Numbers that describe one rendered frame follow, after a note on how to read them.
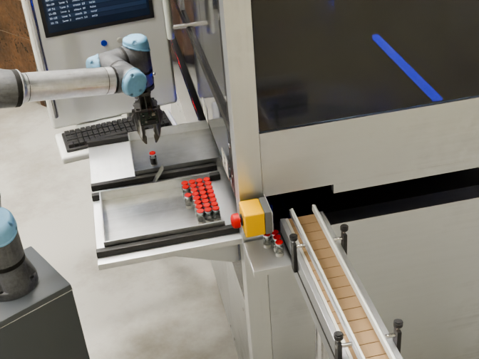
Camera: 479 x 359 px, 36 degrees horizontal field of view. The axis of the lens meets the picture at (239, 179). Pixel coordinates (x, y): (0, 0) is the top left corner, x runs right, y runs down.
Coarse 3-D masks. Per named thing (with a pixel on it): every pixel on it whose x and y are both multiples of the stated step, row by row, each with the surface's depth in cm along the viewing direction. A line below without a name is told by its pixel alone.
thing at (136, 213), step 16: (192, 176) 228; (208, 176) 229; (112, 192) 225; (128, 192) 226; (144, 192) 227; (160, 192) 227; (176, 192) 227; (112, 208) 222; (128, 208) 221; (144, 208) 221; (160, 208) 220; (176, 208) 220; (192, 208) 219; (112, 224) 215; (128, 224) 214; (144, 224) 214; (160, 224) 213; (176, 224) 213; (192, 224) 212; (208, 224) 207; (224, 224) 208; (112, 240) 203; (128, 240) 204
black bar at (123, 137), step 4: (112, 136) 255; (116, 136) 255; (120, 136) 255; (124, 136) 255; (88, 140) 254; (92, 140) 254; (96, 140) 254; (100, 140) 254; (104, 140) 254; (108, 140) 254; (112, 140) 255; (116, 140) 255; (120, 140) 255; (124, 140) 256; (128, 140) 256; (88, 144) 253; (92, 144) 254; (96, 144) 254; (100, 144) 254; (104, 144) 255
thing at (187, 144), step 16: (176, 128) 257; (192, 128) 258; (208, 128) 259; (144, 144) 253; (160, 144) 252; (176, 144) 251; (192, 144) 251; (208, 144) 250; (144, 160) 244; (160, 160) 243; (176, 160) 242; (192, 160) 242; (208, 160) 236
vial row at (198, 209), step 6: (192, 180) 223; (192, 186) 221; (192, 192) 218; (198, 192) 218; (192, 198) 218; (198, 198) 215; (198, 204) 212; (198, 210) 210; (198, 216) 210; (204, 216) 210; (198, 222) 211; (204, 222) 211
